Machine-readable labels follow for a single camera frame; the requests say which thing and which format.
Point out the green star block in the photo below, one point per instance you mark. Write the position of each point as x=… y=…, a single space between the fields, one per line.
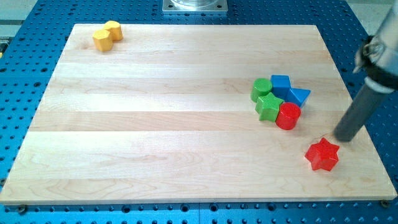
x=268 y=107

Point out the blue triangle block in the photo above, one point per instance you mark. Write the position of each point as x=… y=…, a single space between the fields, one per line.
x=297 y=96

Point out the wooden board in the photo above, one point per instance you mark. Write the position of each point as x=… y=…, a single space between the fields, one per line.
x=166 y=116

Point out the red cylinder block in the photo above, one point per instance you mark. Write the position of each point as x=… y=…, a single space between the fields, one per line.
x=288 y=116

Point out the red star block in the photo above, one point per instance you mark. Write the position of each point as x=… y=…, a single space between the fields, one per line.
x=323 y=155

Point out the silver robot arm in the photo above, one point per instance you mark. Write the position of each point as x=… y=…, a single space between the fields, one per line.
x=378 y=55

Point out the blue perforated table plate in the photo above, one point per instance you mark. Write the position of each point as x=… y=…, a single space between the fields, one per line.
x=33 y=54

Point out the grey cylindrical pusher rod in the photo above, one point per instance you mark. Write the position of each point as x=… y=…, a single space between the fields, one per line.
x=363 y=106

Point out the green cylinder block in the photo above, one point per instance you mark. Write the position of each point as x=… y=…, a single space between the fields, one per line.
x=261 y=87

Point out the yellow cylinder block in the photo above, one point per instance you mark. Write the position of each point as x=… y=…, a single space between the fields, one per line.
x=115 y=30

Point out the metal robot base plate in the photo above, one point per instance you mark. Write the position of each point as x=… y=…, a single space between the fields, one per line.
x=191 y=6

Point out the blue cube block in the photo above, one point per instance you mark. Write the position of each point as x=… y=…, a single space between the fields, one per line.
x=280 y=85

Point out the yellow hexagon block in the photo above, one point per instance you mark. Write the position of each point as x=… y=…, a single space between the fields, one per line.
x=102 y=40

